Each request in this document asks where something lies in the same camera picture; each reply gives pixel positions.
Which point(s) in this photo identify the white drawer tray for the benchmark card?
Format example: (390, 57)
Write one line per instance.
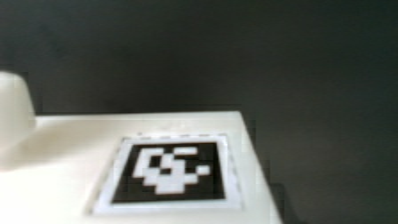
(135, 169)

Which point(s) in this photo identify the white drawer cabinet box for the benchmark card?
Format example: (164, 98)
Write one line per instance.
(16, 119)

